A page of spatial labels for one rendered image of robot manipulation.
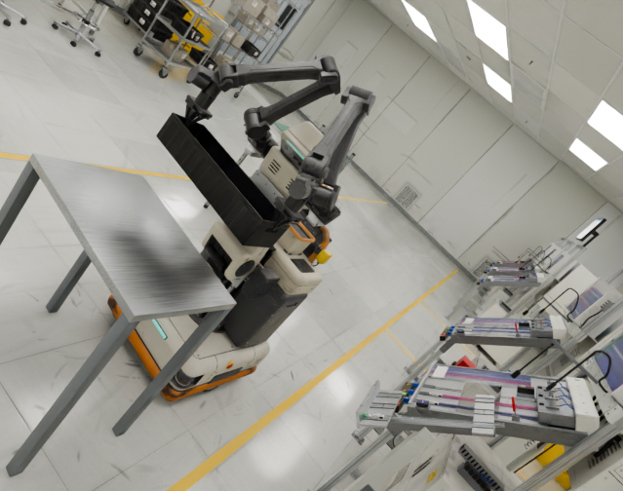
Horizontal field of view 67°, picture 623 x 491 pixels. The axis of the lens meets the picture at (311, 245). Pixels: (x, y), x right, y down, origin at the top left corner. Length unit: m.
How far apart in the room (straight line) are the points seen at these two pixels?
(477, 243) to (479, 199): 0.96
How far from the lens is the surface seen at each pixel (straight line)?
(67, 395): 1.65
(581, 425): 2.27
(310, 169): 1.50
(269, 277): 2.13
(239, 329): 2.41
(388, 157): 11.37
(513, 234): 10.91
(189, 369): 2.22
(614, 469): 2.33
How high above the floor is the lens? 1.65
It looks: 19 degrees down
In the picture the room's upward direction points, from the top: 42 degrees clockwise
